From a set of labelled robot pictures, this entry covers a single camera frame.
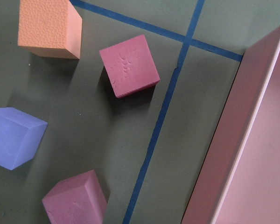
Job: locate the salmon pink plastic bin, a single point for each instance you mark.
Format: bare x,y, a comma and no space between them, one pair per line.
239,182

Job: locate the red foam block right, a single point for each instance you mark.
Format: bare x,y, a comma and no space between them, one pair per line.
130,66

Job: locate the red foam block left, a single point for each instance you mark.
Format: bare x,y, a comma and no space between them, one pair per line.
76,200

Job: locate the purple foam block far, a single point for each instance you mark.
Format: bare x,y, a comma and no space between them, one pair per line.
20,136

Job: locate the red foam block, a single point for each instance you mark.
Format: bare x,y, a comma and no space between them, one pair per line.
76,200
130,66

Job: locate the orange foam block far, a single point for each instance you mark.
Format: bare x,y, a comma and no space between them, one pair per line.
50,28

